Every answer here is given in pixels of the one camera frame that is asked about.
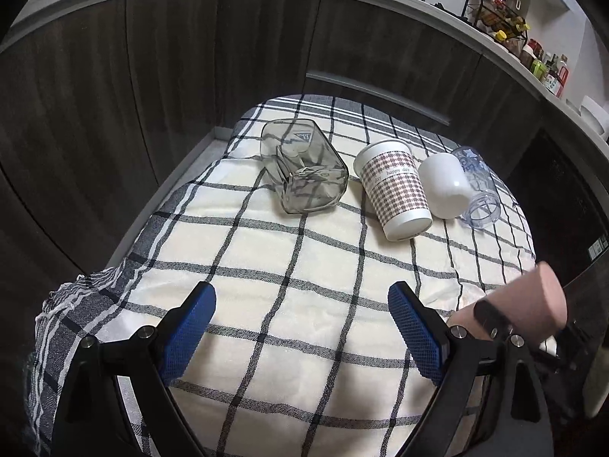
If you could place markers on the checked pattern paper cup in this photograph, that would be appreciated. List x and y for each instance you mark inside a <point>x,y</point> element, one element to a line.
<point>390,178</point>

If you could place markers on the white container on counter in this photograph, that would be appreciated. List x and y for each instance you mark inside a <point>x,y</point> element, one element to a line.
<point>595,116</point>

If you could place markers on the white black checked cloth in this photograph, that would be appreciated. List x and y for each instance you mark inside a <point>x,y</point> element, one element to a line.
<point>302,357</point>

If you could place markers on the white countertop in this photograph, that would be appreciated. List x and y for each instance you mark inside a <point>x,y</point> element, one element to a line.
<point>428,4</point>

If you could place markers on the black wire spice rack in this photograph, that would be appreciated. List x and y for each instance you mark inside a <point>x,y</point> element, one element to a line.
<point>498,19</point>

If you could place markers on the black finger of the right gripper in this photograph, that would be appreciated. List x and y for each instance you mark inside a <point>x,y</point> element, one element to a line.
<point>492,321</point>

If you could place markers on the square grey glass cup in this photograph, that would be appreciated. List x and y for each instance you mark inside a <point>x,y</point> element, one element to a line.
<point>306,172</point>

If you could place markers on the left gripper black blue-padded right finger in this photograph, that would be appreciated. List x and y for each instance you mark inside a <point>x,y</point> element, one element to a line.
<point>513,418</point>

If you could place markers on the clear blue-printed plastic cup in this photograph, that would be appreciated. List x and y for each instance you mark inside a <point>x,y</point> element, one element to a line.
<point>485,205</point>

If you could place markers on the small white cup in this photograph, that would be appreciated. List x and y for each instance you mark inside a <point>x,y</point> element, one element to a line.
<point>446,187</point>

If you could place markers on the red-capped sauce bottle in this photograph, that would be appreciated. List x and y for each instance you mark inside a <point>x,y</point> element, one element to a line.
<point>556,75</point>

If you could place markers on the dark wood cabinet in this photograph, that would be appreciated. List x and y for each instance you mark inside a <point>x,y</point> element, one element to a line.
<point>100,107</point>

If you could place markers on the pink cup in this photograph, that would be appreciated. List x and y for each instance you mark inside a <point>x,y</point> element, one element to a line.
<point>534,303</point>

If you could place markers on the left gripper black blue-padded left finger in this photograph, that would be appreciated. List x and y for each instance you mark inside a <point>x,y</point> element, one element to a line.
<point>92,419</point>

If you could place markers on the grey metal cabinet handle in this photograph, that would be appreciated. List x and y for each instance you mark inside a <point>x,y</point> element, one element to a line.
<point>381,94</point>

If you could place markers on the green-lid jar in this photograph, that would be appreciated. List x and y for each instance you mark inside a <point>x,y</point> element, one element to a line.
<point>538,69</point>

